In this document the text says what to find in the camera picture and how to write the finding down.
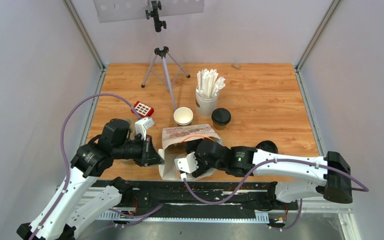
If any red keypad box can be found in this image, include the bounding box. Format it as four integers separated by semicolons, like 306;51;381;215
131;101;154;118

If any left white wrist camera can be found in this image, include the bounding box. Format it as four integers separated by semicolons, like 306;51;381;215
134;117;155;140

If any brown pulp cup carrier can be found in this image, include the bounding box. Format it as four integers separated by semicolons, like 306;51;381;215
122;118;136;165

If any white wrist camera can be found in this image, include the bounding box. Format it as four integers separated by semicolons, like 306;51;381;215
174;154;199;174
134;117;155;140

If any kraft paper takeout bag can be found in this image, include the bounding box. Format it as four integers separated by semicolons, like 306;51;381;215
157;123;223;181

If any stack of paper cups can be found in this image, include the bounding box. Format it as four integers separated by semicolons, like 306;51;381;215
173;107;194;126

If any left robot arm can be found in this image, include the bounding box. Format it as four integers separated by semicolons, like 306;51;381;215
16;117;164;240

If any bundle of wrapped straws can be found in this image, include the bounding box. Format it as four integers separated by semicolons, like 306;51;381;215
195;68;226;100

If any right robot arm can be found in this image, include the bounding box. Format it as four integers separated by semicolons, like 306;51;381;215
176;138;353;209

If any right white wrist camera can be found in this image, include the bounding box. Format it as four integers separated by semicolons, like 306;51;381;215
174;154;199;174

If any stack of black lids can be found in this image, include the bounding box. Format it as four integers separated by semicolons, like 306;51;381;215
255;140;279;154

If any grey camera tripod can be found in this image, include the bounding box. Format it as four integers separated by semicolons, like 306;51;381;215
141;0;191;112

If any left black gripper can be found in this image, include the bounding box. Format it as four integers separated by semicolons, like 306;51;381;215
113;133;166;166

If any white straw holder cup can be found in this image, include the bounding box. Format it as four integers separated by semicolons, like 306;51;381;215
195;88;219;118

